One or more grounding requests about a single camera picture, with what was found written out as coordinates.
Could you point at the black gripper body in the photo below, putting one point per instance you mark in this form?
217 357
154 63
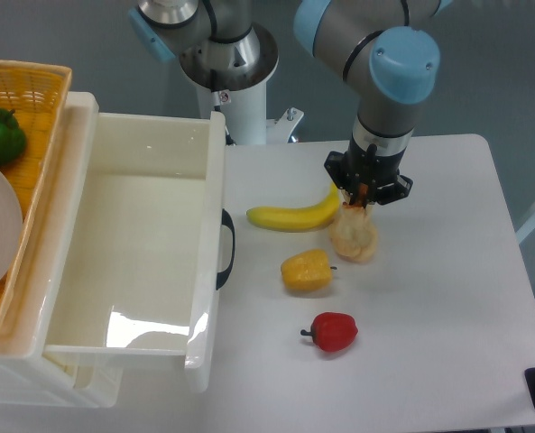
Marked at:
375 162

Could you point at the square toasted bread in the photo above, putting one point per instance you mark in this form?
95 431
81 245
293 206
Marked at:
357 195

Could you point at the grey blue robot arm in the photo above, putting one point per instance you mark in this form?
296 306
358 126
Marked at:
375 48

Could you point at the round bread roll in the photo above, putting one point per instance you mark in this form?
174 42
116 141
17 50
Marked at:
353 234

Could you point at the upper white drawer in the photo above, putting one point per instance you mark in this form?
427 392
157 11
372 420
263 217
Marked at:
139 288

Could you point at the white drawer cabinet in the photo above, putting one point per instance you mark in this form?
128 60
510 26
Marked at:
27 375

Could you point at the yellow banana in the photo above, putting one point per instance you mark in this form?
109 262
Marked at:
297 219

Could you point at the yellow bell pepper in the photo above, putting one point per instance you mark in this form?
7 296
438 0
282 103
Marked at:
307 274

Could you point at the red bell pepper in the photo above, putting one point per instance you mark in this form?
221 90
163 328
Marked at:
332 331

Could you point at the orange woven basket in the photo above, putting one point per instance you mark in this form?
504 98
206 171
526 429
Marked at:
38 93

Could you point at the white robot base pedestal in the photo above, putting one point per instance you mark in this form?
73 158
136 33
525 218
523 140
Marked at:
231 78

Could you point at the black drawer handle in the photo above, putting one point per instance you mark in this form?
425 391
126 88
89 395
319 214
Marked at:
228 246

